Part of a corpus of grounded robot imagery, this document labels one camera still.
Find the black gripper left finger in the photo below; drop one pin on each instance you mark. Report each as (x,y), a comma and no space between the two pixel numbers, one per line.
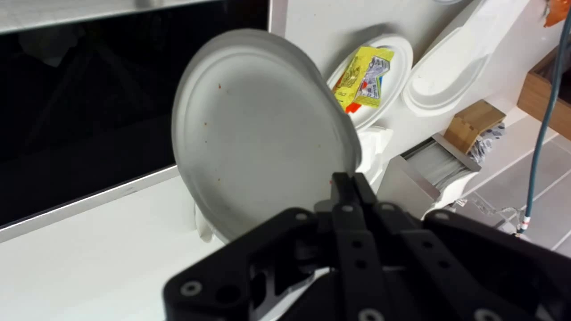
(247,277)

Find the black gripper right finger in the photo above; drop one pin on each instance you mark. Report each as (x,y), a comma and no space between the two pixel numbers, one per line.
(463,270)

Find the plate with yellow packet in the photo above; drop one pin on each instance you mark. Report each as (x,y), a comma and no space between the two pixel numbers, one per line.
(372,77)

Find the empty white oval plate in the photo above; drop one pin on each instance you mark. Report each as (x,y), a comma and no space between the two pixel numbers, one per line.
(443,76)

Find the white paper plate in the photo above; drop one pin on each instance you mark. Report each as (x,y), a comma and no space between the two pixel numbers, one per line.
(257,131)

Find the napkin dispenser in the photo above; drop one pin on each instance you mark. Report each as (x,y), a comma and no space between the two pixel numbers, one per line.
(429,176)

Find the orange snack bag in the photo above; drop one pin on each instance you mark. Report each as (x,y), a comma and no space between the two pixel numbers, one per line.
(555,11)

